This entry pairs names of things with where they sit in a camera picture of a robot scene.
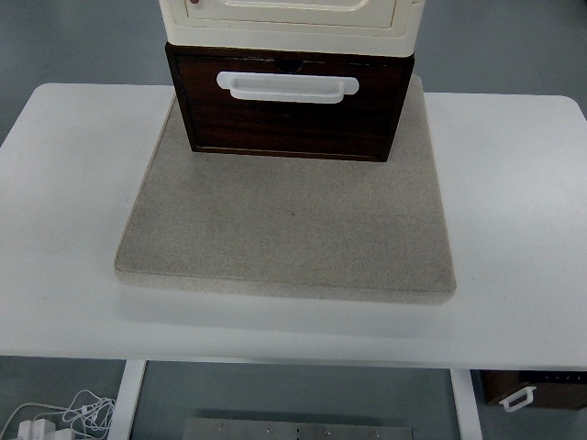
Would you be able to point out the dark wooden drawer housing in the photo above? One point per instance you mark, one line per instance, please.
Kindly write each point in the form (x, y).
(399, 137)

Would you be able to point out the cream upper cabinet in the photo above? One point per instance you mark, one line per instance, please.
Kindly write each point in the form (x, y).
(375, 28)

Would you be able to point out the spare brown drawer box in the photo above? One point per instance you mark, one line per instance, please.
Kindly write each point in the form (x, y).
(564, 390)

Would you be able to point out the beige fabric pad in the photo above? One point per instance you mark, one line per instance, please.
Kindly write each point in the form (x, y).
(288, 227)

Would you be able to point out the left white table leg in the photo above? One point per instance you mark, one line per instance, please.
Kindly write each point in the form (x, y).
(127, 400)

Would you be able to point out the white table leg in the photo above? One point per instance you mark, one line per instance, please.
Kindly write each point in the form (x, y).
(127, 400)
(465, 404)

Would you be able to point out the right white table leg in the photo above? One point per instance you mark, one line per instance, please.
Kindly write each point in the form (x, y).
(465, 404)

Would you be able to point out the white power adapter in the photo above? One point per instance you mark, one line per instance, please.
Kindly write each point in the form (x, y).
(41, 429)

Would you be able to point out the grey metal base plate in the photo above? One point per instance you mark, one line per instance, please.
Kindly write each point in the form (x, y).
(218, 429)

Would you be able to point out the white spare drawer handle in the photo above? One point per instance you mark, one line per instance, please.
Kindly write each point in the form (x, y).
(518, 400)

